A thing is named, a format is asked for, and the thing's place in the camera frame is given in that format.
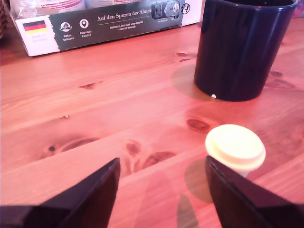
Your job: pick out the cream coffee capsule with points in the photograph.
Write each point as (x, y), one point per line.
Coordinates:
(235, 145)

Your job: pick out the black coffee mug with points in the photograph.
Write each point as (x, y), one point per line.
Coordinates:
(237, 52)

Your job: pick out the printed cardboard can tray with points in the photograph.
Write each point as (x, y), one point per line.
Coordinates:
(107, 31)

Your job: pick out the tin can with heart logo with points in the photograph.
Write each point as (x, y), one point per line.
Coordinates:
(114, 2)

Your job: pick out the white labelled tin can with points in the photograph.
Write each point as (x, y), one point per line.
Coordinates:
(47, 4)

